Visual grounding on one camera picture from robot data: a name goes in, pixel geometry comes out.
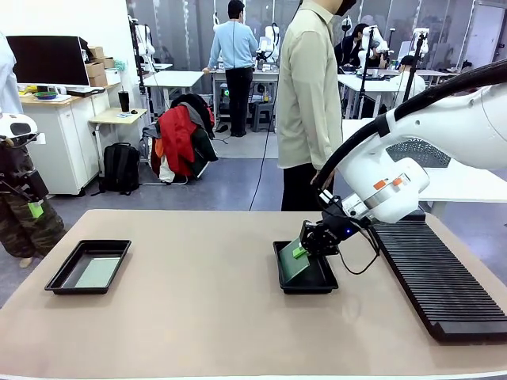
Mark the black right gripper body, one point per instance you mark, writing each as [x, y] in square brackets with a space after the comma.
[332, 231]

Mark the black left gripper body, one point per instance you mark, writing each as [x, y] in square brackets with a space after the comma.
[24, 178]

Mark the black ESD tray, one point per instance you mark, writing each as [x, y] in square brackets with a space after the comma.
[95, 247]
[317, 279]

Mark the pale green glass plate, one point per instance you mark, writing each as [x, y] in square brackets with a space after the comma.
[97, 273]

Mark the person in camouflage trousers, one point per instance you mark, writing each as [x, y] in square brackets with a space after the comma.
[24, 233]

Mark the white cabinet with wooden top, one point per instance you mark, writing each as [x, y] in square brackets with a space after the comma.
[63, 150]

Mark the green bowl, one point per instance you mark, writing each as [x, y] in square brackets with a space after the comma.
[46, 95]

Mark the black backpack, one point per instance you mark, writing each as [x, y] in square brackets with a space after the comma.
[120, 168]

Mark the small wooden top desk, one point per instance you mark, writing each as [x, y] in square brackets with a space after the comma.
[115, 116]

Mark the black slotted board rack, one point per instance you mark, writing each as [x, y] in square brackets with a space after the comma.
[435, 277]

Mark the black computer monitor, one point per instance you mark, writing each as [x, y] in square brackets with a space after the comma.
[47, 59]

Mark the grey mesh basket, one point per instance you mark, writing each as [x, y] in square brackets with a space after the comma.
[428, 156]

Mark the black tumbler with straw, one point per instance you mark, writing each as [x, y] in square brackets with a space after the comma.
[124, 101]

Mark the stack of cardboard boxes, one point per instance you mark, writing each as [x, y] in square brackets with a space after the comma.
[96, 71]

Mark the grey step stool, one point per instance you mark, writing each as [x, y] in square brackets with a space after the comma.
[262, 116]

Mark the person in beige shirt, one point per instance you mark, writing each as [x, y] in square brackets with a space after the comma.
[307, 99]

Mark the large white table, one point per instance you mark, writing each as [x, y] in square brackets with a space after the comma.
[467, 186]

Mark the black coat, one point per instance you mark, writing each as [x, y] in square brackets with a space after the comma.
[204, 148]

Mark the red jacket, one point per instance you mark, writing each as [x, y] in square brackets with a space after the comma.
[176, 138]

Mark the seated person with black cap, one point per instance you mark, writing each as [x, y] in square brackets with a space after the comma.
[412, 81]

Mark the white background desk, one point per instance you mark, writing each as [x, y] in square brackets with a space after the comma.
[174, 77]

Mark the seated person in black jacket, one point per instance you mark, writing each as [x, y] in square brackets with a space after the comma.
[350, 49]

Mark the black tripod stand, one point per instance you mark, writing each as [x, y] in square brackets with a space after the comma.
[415, 63]

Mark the man in blue shirt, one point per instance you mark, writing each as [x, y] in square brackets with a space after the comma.
[233, 47]

